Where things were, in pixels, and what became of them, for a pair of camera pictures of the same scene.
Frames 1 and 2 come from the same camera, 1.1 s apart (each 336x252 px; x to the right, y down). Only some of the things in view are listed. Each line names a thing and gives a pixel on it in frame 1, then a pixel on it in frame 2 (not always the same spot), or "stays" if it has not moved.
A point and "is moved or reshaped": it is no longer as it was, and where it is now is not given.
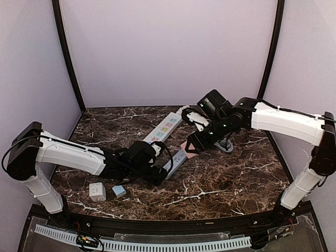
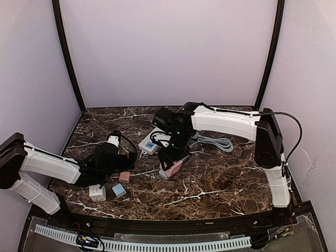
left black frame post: (56, 7) stays
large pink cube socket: (189, 155) is moved or reshaped
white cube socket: (97, 192) stays
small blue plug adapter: (119, 190) stays
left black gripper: (156, 176) -> (105, 151)
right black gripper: (199, 139) -> (171, 158)
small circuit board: (87, 240) stays
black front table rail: (173, 227) stays
